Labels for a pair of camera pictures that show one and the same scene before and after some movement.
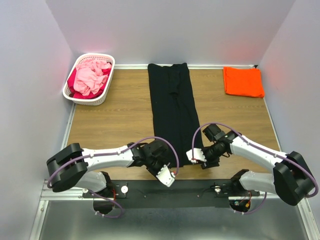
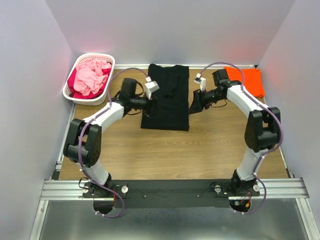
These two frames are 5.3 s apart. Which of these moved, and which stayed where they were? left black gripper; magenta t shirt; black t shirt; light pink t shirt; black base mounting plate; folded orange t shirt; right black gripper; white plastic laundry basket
Moved: left black gripper; black t shirt; right black gripper
Stayed: light pink t shirt; white plastic laundry basket; black base mounting plate; magenta t shirt; folded orange t shirt
